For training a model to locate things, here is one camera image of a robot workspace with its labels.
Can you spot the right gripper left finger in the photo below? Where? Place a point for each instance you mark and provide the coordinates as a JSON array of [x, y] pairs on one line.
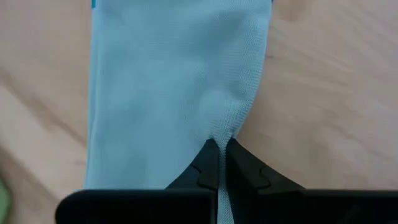
[[140, 208]]

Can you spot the blue microfiber towel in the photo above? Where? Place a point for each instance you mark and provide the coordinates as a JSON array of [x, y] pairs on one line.
[[171, 77]]

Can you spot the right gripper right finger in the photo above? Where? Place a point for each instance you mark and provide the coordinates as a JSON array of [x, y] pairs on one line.
[[311, 208]]

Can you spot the green microfiber towel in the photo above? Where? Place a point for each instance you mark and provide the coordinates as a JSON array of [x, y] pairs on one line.
[[3, 199]]

